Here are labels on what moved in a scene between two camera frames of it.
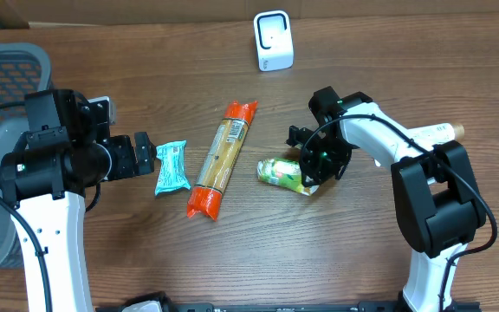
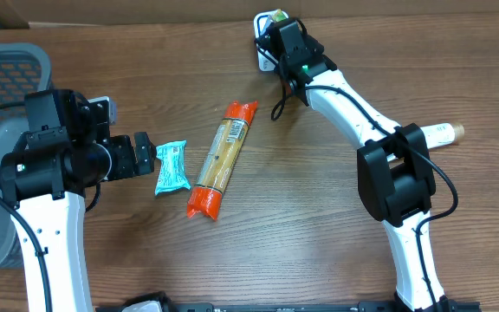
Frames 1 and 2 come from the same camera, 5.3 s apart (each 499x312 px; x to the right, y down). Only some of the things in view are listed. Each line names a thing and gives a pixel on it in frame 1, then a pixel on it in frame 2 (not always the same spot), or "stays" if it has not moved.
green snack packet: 284,172 -> 279,16
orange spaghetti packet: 206,193 stays
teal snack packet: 171,174 stays
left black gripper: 131,165 stays
